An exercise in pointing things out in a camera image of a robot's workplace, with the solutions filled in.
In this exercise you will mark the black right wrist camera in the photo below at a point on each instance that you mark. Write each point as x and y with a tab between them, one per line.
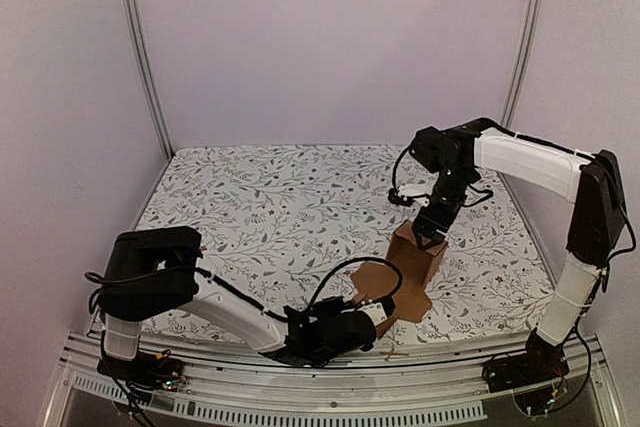
427	148

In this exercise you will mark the brown cardboard box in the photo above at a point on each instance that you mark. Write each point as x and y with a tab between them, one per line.
418	267

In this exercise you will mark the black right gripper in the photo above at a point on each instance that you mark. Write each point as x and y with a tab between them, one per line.
435	217

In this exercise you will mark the floral patterned table mat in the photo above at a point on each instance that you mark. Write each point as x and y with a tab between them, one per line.
283	222

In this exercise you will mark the left aluminium frame post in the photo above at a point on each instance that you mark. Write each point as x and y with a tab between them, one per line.
145	72

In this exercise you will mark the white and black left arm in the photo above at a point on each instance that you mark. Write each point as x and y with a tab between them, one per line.
151	272

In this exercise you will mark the aluminium frame post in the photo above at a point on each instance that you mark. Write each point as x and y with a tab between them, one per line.
523	55
145	72

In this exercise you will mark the right aluminium frame post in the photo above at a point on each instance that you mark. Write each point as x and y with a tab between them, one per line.
523	55

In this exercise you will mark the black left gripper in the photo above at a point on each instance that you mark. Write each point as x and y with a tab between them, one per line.
320	311

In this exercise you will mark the aluminium front rail base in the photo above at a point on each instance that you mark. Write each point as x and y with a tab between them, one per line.
436	384

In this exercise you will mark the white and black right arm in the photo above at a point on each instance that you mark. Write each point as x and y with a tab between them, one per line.
598	228

